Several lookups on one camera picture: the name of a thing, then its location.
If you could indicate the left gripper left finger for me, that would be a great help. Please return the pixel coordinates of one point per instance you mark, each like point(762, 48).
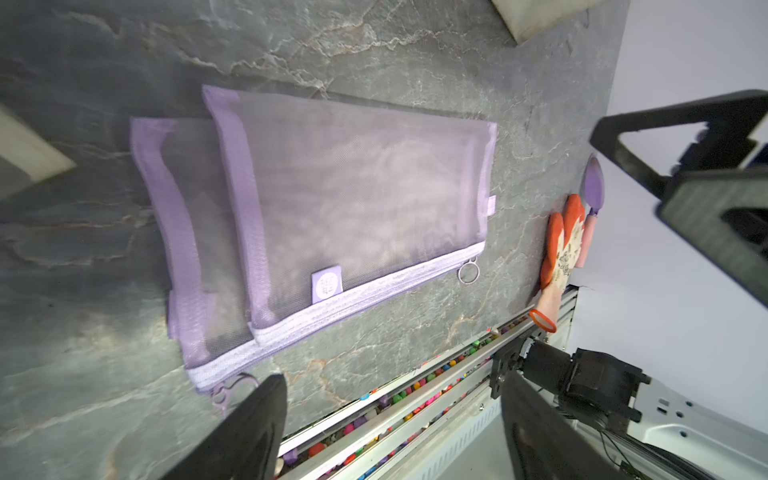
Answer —
point(245, 445)

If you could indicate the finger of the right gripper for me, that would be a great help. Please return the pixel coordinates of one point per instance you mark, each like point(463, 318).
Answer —
point(654, 146)
point(723, 215)

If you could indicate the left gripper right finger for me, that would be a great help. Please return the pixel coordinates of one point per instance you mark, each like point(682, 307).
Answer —
point(541, 444)

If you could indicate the yellow mesh pouch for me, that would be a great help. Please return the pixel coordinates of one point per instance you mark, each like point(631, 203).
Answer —
point(26, 158)

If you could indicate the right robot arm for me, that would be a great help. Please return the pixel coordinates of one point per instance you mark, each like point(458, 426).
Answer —
point(583, 415)

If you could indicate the cream canvas tote bag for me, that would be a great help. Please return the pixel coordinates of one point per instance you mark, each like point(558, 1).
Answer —
point(526, 18)

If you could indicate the red patterned garden glove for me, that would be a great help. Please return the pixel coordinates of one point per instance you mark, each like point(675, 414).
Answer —
point(563, 248)

